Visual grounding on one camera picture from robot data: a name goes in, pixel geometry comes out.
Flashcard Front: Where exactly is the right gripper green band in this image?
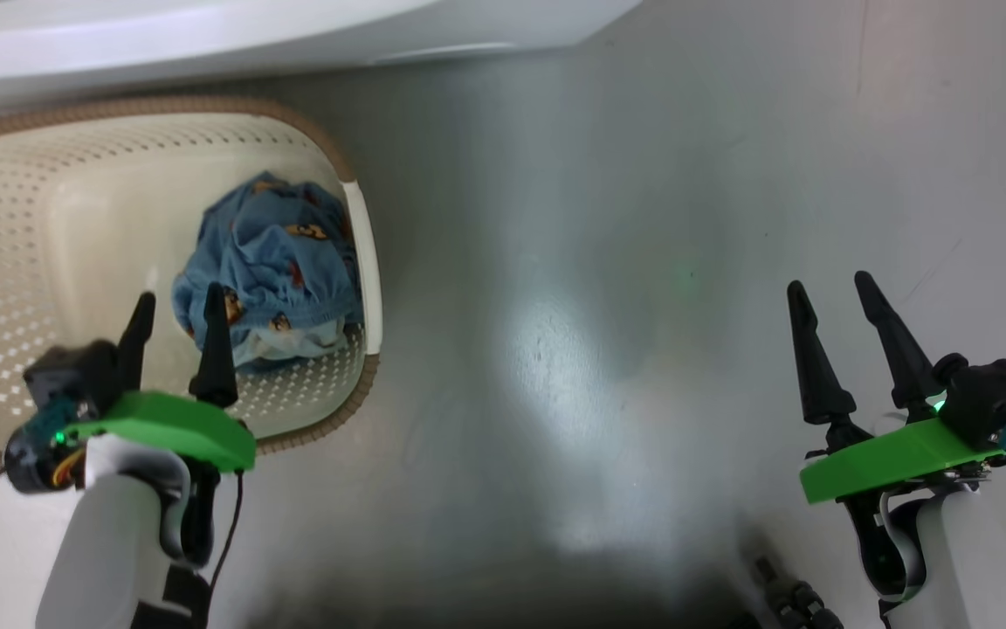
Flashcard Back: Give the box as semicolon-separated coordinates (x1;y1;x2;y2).
787;271;1006;604

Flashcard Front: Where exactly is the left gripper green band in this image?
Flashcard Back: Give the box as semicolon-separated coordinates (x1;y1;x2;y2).
66;281;257;564

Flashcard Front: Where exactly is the blue bear print garment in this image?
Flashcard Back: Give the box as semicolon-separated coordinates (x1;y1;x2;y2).
171;172;365;368

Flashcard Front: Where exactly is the cream perforated laundry basket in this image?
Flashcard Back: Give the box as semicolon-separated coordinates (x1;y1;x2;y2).
0;94;382;468

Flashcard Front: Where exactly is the white front-load washing machine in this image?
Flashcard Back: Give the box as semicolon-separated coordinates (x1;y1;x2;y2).
0;0;644;114

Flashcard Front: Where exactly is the thin black left gripper cable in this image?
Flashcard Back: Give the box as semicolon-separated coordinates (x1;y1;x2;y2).
204;470;246;599

